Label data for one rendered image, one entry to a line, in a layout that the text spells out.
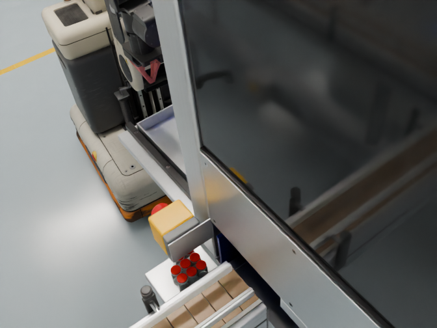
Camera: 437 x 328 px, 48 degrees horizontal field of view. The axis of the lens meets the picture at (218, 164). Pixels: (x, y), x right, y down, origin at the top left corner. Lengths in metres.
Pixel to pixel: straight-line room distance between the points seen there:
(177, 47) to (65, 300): 1.58
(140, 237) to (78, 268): 0.29
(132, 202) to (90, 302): 0.43
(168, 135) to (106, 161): 0.87
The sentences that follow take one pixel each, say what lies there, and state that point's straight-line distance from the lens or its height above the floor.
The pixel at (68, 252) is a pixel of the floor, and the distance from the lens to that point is 2.22.
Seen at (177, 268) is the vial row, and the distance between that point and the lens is 0.97.
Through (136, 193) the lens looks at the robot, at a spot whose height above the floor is 0.22.
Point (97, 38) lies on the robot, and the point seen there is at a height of 0.75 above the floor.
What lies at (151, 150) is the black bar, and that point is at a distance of 1.21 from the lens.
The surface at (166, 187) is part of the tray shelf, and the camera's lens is 1.15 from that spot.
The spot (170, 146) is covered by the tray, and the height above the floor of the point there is 0.88.
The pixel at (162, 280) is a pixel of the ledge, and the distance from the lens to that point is 1.01.
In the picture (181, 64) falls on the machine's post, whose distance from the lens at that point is 0.66.
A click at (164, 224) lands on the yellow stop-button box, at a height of 1.03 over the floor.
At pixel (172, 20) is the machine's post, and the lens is 0.63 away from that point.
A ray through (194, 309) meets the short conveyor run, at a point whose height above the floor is 0.93.
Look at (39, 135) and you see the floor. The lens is 2.78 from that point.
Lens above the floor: 1.75
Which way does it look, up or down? 48 degrees down
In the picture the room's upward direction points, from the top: 7 degrees counter-clockwise
